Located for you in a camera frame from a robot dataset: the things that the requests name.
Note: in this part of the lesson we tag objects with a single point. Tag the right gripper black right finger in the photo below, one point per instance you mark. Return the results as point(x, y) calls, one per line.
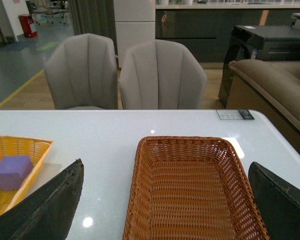
point(278, 202)

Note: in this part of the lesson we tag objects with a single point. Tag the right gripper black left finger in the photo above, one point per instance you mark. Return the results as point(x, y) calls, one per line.
point(49, 211)

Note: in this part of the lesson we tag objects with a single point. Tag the yellow wicker basket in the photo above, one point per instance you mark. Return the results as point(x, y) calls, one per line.
point(37, 149)

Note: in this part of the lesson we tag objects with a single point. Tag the brown wicker basket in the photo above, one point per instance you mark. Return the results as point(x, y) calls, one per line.
point(190, 188)

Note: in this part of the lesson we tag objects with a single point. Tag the purple foam block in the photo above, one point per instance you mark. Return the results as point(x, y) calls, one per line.
point(13, 171)

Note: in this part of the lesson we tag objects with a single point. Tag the table label sticker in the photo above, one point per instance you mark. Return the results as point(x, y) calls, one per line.
point(241, 114)

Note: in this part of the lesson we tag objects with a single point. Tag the brown sofa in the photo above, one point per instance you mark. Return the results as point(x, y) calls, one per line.
point(272, 88)

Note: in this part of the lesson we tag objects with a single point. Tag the grey chair on left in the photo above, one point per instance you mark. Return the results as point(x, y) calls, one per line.
point(82, 74)

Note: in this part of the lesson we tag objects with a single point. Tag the grey chair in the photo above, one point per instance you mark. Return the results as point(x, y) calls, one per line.
point(82, 74)
point(161, 74)

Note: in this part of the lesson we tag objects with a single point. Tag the black appliance box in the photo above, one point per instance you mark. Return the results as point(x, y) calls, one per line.
point(266, 43)

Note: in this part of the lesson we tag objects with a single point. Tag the grey chair on right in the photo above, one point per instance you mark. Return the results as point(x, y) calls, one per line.
point(161, 74)

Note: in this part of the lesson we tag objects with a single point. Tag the red bin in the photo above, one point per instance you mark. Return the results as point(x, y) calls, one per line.
point(28, 25)

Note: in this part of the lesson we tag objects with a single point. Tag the dark kitchen counter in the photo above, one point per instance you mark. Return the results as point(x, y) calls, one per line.
point(205, 29)

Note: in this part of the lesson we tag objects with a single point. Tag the grey curtain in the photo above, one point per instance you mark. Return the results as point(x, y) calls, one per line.
point(94, 16)

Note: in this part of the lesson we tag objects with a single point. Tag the white pillar cabinet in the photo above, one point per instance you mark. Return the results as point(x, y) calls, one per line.
point(134, 23)

